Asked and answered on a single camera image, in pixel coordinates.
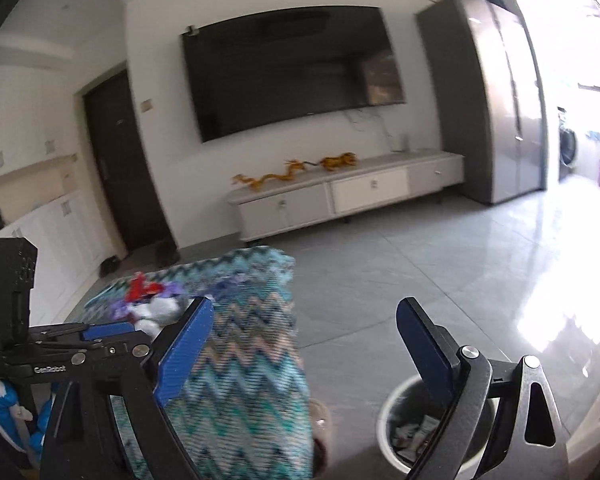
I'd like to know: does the white crumpled plastic wrapper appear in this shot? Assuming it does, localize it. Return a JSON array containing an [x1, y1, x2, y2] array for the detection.
[[129, 297, 185, 339]]

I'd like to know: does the washing machine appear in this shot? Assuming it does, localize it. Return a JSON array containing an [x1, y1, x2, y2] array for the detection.
[[558, 107, 578, 181]]

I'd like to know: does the zigzag patterned tablecloth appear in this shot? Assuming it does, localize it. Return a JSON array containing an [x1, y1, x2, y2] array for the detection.
[[78, 245, 315, 480]]

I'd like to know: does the red snack wrapper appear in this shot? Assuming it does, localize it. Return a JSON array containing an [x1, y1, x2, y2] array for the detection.
[[124, 272, 166, 304]]

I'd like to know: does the white TV cabinet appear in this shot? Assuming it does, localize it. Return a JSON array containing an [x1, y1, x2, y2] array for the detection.
[[227, 150, 465, 243]]

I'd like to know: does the white wall cabinet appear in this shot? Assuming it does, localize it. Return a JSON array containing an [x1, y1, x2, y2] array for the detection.
[[0, 65, 122, 325]]

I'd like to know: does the wall light switch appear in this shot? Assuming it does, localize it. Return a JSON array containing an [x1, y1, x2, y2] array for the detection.
[[140, 100, 152, 113]]

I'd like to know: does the golden tiger figurine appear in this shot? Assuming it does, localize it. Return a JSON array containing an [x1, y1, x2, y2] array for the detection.
[[318, 152, 358, 171]]

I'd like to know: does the purple snack wrapper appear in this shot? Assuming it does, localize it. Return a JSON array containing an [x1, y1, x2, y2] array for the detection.
[[109, 282, 184, 321]]

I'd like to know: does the wall mounted black television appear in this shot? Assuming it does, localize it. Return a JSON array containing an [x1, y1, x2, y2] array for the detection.
[[181, 6, 406, 142]]

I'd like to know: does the dark brown entrance door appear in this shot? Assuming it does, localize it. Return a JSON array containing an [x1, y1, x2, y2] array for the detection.
[[83, 70, 173, 252]]

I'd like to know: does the golden dragon figurine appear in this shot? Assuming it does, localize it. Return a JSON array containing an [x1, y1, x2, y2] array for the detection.
[[232, 159, 311, 192]]

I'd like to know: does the grey steel refrigerator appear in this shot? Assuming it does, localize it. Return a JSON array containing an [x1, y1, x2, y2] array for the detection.
[[416, 0, 545, 205]]

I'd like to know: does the white round trash bin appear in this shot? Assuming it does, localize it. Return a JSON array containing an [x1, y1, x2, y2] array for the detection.
[[376, 375, 498, 479]]

